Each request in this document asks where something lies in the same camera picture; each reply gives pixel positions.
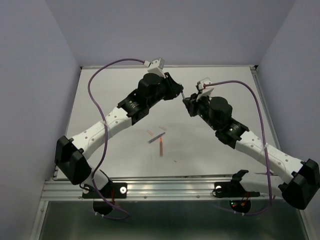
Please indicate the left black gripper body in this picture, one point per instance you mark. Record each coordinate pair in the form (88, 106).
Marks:
(154, 100)

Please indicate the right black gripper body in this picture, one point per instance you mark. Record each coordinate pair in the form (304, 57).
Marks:
(203, 109)

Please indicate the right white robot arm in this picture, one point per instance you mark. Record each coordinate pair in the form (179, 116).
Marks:
(294, 180)

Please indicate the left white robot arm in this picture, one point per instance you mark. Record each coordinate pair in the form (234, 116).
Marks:
(72, 154)

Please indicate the purple highlighter pen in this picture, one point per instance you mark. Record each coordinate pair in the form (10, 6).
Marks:
(156, 137)

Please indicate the orange highlighter pen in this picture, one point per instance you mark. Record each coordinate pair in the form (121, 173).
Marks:
(161, 147)

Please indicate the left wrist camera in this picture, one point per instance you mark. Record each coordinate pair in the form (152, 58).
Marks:
(155, 67)

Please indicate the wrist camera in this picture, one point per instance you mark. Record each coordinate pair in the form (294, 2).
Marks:
(155, 67)
(203, 89)

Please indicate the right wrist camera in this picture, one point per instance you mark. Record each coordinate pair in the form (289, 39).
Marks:
(203, 89)

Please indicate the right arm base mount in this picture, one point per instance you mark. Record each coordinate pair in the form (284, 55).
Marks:
(233, 188)

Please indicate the aluminium frame rail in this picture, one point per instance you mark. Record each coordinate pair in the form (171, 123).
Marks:
(143, 189)

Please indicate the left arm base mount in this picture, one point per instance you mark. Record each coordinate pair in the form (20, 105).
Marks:
(112, 190)

